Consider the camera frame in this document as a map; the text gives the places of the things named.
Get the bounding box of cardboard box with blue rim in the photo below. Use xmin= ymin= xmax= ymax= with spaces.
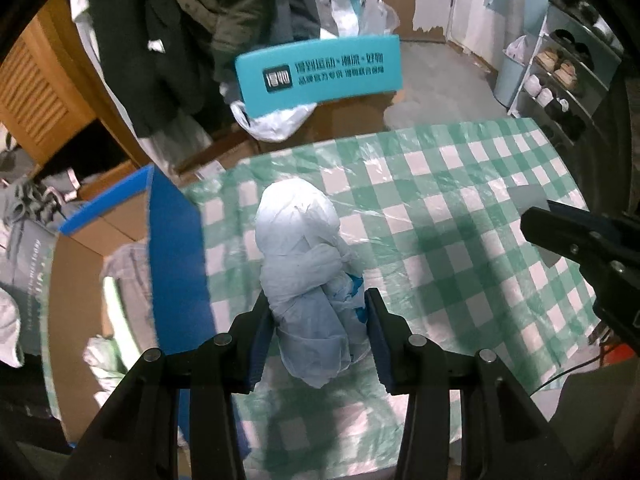
xmin=47 ymin=164 xmax=251 ymax=461

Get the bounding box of black cable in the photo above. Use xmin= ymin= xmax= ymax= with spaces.
xmin=525 ymin=330 xmax=607 ymax=397

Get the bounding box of grey printed tote bag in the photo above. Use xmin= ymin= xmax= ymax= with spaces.
xmin=0 ymin=220 xmax=57 ymax=356

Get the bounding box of dark hanging jacket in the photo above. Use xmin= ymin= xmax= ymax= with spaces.
xmin=90 ymin=0 xmax=221 ymax=138

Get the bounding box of wooden louvered cabinet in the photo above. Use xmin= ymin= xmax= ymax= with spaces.
xmin=0 ymin=0 xmax=151 ymax=196

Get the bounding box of olive hanging jacket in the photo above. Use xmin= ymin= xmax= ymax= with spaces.
xmin=165 ymin=0 xmax=301 ymax=86

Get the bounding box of light grey towel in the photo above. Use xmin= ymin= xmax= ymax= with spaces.
xmin=0 ymin=287 xmax=26 ymax=368

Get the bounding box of group of shoes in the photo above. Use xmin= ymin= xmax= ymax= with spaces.
xmin=521 ymin=27 xmax=597 ymax=142

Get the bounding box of white crumpled cloth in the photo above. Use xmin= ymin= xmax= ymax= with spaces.
xmin=82 ymin=337 xmax=132 ymax=406

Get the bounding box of green checked tablecloth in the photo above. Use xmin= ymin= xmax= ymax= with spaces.
xmin=42 ymin=117 xmax=608 ymax=480

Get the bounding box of white door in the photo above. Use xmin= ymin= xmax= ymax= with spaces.
xmin=447 ymin=0 xmax=506 ymax=53

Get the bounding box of white shoe rack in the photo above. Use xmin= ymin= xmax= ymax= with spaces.
xmin=510 ymin=0 xmax=632 ymax=147

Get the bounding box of teal and white plastic bag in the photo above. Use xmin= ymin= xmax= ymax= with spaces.
xmin=310 ymin=0 xmax=401 ymax=41

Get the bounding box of grey sock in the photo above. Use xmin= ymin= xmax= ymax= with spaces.
xmin=102 ymin=242 xmax=153 ymax=313

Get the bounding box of grey hoodie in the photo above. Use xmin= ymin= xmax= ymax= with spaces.
xmin=0 ymin=170 xmax=86 ymax=231

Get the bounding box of white hanging garment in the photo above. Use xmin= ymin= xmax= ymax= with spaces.
xmin=67 ymin=0 xmax=108 ymax=81

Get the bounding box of light blue bin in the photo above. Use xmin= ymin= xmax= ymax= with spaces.
xmin=492 ymin=35 xmax=532 ymax=111

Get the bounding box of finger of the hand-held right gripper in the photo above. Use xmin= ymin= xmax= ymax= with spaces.
xmin=546 ymin=200 xmax=640 ymax=261
xmin=520 ymin=207 xmax=640 ymax=302

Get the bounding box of teal box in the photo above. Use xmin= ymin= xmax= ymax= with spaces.
xmin=235 ymin=34 xmax=403 ymax=120

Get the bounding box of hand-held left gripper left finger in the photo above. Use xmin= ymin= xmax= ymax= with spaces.
xmin=60 ymin=290 xmax=275 ymax=480

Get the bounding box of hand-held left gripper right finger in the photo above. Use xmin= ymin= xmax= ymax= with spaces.
xmin=364 ymin=287 xmax=581 ymax=480

